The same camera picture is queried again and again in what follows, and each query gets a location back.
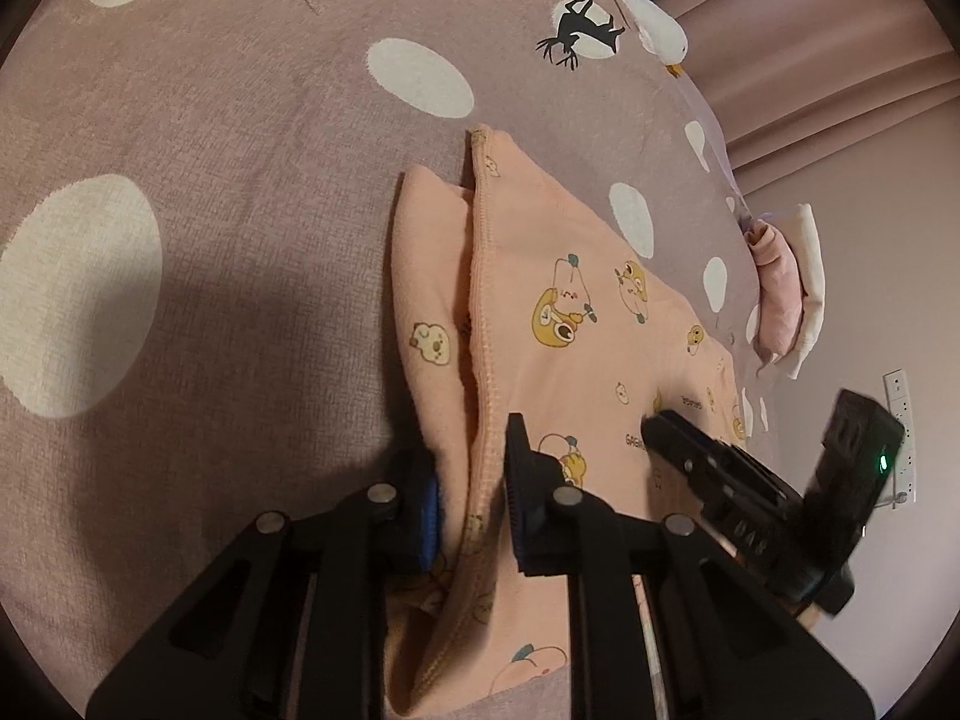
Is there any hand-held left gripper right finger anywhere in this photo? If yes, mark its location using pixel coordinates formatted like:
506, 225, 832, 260
504, 412, 877, 720

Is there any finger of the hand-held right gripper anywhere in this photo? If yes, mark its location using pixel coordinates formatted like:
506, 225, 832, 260
643, 410, 732, 488

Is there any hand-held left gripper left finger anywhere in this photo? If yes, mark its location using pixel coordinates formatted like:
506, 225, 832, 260
86, 456, 441, 720

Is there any orange cartoon print shirt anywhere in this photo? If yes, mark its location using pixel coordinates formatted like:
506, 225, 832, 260
382, 125, 751, 720

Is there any pink folded cloth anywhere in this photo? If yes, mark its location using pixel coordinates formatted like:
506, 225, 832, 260
746, 221, 807, 361

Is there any pink curtain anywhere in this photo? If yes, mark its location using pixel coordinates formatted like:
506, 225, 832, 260
660, 0, 960, 192

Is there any white goose plush toy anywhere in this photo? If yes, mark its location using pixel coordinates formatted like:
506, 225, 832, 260
581, 0, 689, 78

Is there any mauve polka dot blanket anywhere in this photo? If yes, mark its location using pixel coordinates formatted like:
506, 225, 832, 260
0, 0, 770, 720

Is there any white wall socket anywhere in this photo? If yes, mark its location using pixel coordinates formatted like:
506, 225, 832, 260
883, 369, 920, 500

